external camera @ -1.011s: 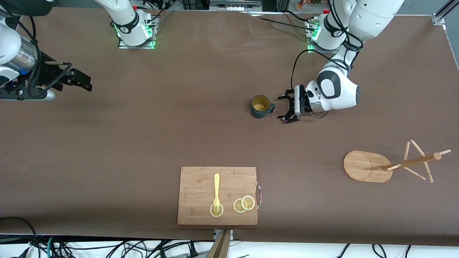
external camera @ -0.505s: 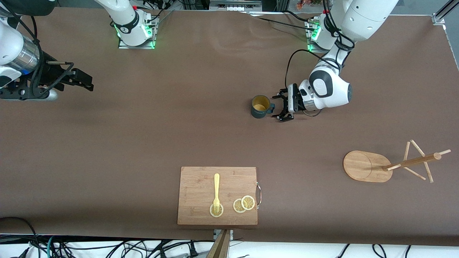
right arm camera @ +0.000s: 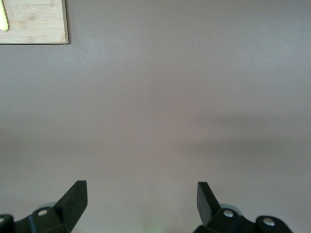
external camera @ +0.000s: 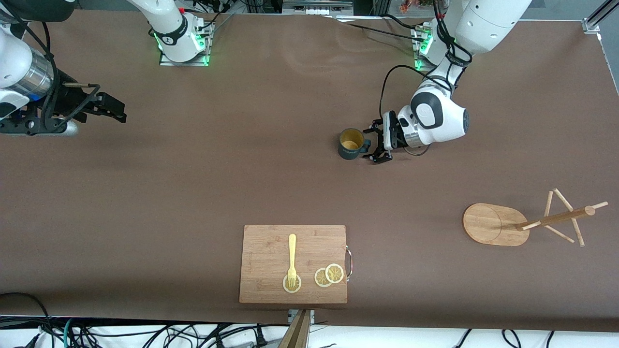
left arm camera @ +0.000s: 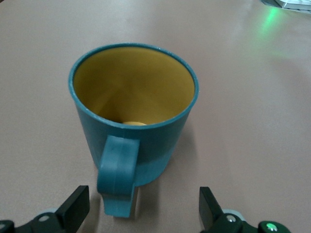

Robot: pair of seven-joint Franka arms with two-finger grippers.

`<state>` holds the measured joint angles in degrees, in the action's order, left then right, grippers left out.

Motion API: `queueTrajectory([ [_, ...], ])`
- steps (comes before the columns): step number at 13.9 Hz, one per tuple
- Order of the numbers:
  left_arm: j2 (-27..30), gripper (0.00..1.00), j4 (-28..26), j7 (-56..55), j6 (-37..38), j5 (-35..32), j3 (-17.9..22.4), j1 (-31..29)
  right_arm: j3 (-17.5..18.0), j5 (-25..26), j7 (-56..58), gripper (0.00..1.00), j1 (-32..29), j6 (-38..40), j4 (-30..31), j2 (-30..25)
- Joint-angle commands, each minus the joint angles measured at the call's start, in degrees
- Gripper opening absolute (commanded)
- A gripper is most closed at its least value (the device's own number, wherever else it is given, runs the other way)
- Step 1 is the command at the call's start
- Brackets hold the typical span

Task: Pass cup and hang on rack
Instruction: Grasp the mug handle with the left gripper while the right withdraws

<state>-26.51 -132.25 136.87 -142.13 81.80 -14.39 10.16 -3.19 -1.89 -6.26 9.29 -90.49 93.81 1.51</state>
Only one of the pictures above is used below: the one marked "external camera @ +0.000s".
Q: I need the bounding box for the teal cup yellow inside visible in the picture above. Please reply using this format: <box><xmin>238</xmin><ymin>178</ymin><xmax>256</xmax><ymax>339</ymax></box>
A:
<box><xmin>338</xmin><ymin>128</ymin><xmax>372</xmax><ymax>160</ymax></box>

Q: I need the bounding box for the wooden cup rack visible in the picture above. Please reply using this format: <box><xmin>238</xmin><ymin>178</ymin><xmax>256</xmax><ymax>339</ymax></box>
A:
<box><xmin>463</xmin><ymin>188</ymin><xmax>608</xmax><ymax>247</ymax></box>

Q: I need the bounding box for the yellow plastic fork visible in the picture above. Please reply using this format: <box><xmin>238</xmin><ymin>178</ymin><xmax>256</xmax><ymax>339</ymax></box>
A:
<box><xmin>287</xmin><ymin>234</ymin><xmax>297</xmax><ymax>288</ymax></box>

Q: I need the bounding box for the white power strip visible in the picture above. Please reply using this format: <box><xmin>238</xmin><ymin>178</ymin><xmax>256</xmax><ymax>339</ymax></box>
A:
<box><xmin>283</xmin><ymin>0</ymin><xmax>354</xmax><ymax>15</ymax></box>

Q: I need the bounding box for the wooden cutting board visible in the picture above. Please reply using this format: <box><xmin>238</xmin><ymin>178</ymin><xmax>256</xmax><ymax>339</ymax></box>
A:
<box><xmin>239</xmin><ymin>225</ymin><xmax>348</xmax><ymax>305</ymax></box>

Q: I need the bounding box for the brown wooden stand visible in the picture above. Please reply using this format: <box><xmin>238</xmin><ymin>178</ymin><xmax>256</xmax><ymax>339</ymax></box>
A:
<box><xmin>277</xmin><ymin>310</ymin><xmax>311</xmax><ymax>348</ymax></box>

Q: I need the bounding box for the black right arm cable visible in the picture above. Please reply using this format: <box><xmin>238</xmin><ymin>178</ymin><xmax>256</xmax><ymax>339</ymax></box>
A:
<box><xmin>0</xmin><ymin>0</ymin><xmax>100</xmax><ymax>132</ymax></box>

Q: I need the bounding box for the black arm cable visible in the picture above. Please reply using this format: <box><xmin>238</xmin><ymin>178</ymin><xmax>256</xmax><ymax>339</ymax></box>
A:
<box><xmin>379</xmin><ymin>0</ymin><xmax>472</xmax><ymax>127</ymax></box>
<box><xmin>0</xmin><ymin>0</ymin><xmax>100</xmax><ymax>132</ymax></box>

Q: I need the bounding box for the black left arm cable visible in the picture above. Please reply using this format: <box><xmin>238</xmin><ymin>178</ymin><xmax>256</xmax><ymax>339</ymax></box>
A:
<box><xmin>379</xmin><ymin>0</ymin><xmax>472</xmax><ymax>127</ymax></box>

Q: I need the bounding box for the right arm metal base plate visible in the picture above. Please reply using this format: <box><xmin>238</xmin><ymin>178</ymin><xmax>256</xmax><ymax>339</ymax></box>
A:
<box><xmin>159</xmin><ymin>22</ymin><xmax>214</xmax><ymax>67</ymax></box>

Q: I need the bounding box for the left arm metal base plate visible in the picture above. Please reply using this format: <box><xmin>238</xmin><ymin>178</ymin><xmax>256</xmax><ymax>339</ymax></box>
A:
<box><xmin>413</xmin><ymin>27</ymin><xmax>466</xmax><ymax>73</ymax></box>

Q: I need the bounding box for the black table cable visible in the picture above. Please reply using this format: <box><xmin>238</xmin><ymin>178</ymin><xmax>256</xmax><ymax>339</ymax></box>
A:
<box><xmin>334</xmin><ymin>14</ymin><xmax>426</xmax><ymax>42</ymax></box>

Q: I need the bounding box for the small metal bracket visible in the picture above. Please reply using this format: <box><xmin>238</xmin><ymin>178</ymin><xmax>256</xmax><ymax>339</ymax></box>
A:
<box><xmin>288</xmin><ymin>309</ymin><xmax>315</xmax><ymax>325</ymax></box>

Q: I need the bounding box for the black looped floor cable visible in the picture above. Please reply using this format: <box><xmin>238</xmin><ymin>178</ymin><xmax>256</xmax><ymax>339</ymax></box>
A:
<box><xmin>0</xmin><ymin>292</ymin><xmax>52</xmax><ymax>348</ymax></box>

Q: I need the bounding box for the aluminium frame profile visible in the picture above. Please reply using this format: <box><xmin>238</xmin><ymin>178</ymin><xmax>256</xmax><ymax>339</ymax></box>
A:
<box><xmin>583</xmin><ymin>0</ymin><xmax>619</xmax><ymax>33</ymax></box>

